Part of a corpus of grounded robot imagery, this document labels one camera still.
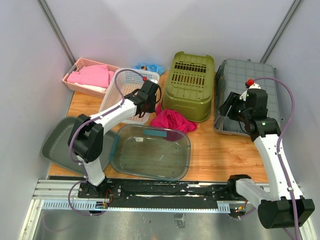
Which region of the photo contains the large grey plastic bin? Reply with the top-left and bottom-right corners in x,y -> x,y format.
213,58 -> 281,136

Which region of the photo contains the green plastic basin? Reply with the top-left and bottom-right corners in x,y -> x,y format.
161,51 -> 215,123

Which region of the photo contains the clear plastic container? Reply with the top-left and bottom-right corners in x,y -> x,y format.
109,124 -> 191,182

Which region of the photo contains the white perforated basket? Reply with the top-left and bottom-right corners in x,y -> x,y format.
98,68 -> 160,125

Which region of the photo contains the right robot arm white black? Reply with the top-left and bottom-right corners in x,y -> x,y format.
218,88 -> 315,229

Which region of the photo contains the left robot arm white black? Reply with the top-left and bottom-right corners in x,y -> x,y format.
67,79 -> 161,198

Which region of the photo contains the magenta crumpled cloth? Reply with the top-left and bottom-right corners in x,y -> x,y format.
150,103 -> 198,134

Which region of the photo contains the blue packet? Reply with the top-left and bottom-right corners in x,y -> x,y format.
132,63 -> 165,76

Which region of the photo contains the white folded cloth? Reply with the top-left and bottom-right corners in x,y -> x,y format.
75,83 -> 107,94

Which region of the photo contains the pink folded towel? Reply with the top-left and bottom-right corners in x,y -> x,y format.
67,65 -> 115,88

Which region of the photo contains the pink plastic basket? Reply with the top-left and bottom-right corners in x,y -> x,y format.
62,58 -> 119,99

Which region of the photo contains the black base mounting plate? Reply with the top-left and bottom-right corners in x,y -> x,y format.
77,178 -> 246,209

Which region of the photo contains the dark grey tray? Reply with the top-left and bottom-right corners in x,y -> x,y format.
41,116 -> 116,175

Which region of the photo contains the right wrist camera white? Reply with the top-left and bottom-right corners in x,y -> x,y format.
239,78 -> 261,102

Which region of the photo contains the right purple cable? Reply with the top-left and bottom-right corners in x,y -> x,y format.
234,76 -> 301,240

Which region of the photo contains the white cable duct rail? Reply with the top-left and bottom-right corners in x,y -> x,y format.
42,200 -> 231,214

